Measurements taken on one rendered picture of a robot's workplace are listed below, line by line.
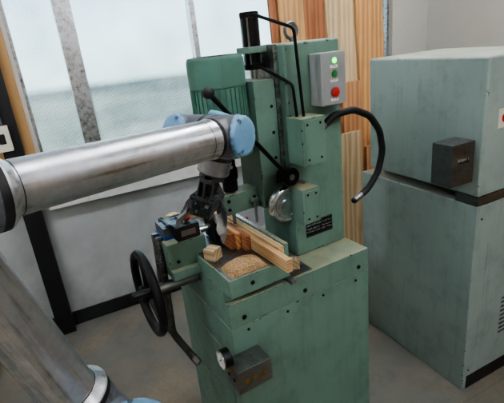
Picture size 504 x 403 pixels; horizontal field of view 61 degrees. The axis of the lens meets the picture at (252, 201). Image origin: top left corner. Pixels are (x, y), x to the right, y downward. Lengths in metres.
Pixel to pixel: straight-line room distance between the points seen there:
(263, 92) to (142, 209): 1.57
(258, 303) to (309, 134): 0.55
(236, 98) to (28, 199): 0.78
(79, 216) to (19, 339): 1.87
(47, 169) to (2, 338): 0.33
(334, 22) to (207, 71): 1.87
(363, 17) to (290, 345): 2.30
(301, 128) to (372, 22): 2.00
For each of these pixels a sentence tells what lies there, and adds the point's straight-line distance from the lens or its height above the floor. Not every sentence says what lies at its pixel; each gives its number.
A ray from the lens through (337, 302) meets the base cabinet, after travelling 1.61.
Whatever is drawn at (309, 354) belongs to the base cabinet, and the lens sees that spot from 1.64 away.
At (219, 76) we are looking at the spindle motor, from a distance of 1.29.
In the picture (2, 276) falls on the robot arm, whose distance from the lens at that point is 0.84.
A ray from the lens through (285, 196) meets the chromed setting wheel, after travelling 1.41.
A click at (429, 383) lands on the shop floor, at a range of 2.28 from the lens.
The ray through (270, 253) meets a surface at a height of 0.93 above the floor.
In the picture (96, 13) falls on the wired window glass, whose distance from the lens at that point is 2.69.
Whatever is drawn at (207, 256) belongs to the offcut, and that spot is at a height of 0.92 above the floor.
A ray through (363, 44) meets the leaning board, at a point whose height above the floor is 1.44.
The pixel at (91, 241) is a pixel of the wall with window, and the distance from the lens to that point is 2.78.
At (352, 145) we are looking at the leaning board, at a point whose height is 0.83.
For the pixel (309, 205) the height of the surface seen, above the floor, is 1.03.
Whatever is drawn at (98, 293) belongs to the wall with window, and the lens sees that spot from 2.92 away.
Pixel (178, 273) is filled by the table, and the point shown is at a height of 0.86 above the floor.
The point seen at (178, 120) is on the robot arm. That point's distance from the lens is 1.03.
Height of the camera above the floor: 1.53
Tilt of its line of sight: 20 degrees down
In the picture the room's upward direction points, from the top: 6 degrees counter-clockwise
